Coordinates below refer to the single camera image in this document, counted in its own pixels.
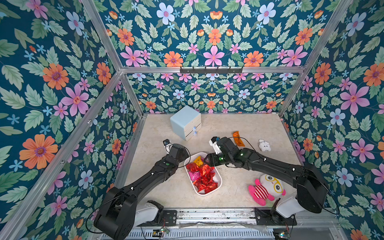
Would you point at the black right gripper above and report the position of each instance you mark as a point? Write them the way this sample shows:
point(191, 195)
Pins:
point(212, 160)

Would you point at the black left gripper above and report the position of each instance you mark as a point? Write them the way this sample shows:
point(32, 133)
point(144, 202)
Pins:
point(186, 154)

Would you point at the orange foil tea bag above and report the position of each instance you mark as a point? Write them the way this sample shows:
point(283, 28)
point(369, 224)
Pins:
point(237, 139)

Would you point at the red foil tea bag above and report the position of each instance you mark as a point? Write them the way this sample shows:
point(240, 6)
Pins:
point(206, 188)
point(207, 173)
point(193, 167)

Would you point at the yellow foil tea bag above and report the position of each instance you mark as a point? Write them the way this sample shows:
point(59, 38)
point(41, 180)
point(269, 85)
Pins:
point(199, 162)

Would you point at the magenta foil tea bag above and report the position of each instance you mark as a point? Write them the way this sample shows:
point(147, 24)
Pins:
point(194, 176)

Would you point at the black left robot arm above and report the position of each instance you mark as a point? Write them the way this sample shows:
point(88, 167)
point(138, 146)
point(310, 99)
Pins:
point(117, 214)

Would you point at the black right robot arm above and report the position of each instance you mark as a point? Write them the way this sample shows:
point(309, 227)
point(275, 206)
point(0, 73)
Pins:
point(311, 186)

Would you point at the pale blue mini drawer cabinet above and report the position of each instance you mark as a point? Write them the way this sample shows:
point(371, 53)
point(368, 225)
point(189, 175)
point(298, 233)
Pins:
point(186, 123)

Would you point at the small white plush toy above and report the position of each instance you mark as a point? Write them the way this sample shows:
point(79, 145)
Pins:
point(264, 146)

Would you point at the pink white plush owl toy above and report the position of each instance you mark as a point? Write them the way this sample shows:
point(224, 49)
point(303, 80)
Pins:
point(266, 188)

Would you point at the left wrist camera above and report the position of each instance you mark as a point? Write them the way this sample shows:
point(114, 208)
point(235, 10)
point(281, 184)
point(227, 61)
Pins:
point(167, 144)

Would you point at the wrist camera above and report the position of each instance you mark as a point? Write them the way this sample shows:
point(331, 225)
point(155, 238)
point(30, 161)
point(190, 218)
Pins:
point(214, 144)
point(167, 144)

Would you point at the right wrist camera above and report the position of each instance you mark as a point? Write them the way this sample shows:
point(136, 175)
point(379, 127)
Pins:
point(214, 144)

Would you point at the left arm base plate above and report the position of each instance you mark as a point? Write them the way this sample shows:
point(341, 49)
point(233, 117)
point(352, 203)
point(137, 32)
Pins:
point(153, 214)

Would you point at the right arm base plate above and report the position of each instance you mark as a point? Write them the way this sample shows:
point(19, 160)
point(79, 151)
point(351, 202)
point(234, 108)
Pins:
point(270, 217)

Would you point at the black hook rail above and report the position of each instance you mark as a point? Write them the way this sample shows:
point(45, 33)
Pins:
point(211, 70)

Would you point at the aluminium cage frame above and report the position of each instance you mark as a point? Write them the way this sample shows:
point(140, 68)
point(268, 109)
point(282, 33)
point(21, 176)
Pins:
point(77, 76)

